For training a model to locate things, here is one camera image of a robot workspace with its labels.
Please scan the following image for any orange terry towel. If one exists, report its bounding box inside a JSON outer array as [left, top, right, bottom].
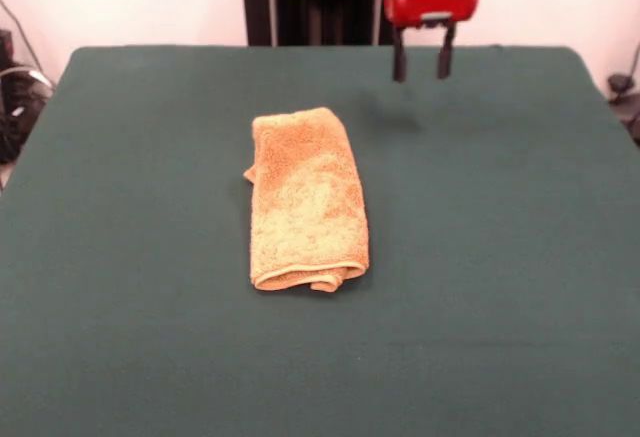
[[243, 105, 371, 294]]

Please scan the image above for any black stand foot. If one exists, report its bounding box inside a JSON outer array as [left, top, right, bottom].
[[0, 61, 55, 164], [606, 72, 640, 146]]

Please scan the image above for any dark green table cloth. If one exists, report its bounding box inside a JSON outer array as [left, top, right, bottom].
[[0, 44, 640, 437]]

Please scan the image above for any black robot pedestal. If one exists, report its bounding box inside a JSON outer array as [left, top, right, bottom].
[[238, 0, 404, 47]]

